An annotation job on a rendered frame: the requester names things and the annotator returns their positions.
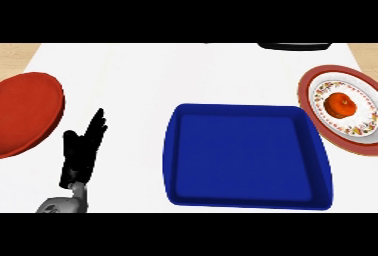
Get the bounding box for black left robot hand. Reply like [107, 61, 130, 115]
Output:
[58, 107, 110, 190]

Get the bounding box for plain red plate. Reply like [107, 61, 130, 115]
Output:
[0, 71, 67, 160]

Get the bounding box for blue rectangular tray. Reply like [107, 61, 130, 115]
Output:
[161, 102, 336, 211]

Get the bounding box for orange squash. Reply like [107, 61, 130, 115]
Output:
[324, 92, 359, 120]

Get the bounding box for red-rimmed floral white plate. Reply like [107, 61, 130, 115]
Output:
[297, 64, 378, 157]

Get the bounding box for black appliance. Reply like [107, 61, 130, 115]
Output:
[257, 42, 334, 52]

